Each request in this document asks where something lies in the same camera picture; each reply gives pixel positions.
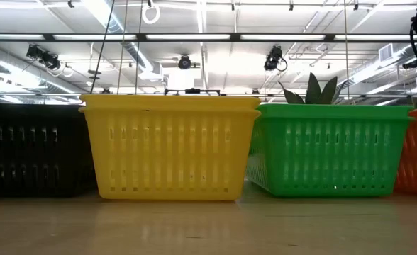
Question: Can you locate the round black overhead camera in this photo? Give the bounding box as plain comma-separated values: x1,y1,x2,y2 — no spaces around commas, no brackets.
177,55,192,70

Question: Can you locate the green plant in white pot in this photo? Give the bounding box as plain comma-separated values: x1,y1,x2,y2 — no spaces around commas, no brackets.
278,72,348,106

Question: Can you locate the black overhead light bar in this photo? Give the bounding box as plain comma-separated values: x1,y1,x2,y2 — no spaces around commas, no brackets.
0,33,417,44

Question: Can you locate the black ceiling camera with cable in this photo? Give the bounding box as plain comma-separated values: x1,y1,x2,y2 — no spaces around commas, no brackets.
264,45,288,72

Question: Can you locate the black hanging cable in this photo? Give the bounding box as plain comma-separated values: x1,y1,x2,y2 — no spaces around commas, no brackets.
89,0,116,96

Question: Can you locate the yellow plastic basket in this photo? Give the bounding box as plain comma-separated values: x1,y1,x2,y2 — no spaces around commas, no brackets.
79,93,262,111
78,107,262,202

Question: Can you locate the green plastic basket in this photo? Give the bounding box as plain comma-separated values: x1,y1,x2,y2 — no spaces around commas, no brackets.
256,103,414,120
245,115,416,198

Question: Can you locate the black metal stand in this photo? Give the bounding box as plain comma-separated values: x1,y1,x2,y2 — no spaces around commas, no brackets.
164,88,221,96

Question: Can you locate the black plastic basket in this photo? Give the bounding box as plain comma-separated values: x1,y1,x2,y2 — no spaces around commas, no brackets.
0,102,98,198

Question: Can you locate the black ceiling camera cluster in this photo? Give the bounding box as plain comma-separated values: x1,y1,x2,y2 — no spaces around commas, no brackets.
26,44,62,71

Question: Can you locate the white looped cable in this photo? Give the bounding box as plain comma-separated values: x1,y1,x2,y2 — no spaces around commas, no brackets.
141,2,161,25

